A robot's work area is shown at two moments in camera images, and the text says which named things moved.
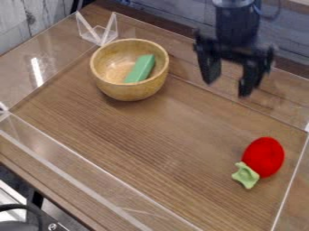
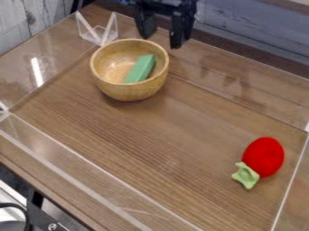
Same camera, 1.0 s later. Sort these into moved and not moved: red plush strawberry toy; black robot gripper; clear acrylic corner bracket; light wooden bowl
Moved: black robot gripper
Not moved: light wooden bowl; clear acrylic corner bracket; red plush strawberry toy
